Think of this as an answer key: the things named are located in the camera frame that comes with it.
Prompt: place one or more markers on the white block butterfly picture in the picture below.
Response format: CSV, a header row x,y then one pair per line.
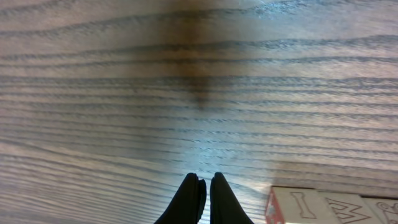
x,y
384,210

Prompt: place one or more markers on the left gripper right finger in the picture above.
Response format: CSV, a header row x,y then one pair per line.
x,y
224,206

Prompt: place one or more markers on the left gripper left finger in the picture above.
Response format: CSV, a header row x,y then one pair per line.
x,y
188,203

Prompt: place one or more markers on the white block green side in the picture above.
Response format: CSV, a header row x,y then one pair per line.
x,y
350,208

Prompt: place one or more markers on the white block red side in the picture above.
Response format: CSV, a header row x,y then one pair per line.
x,y
288,205

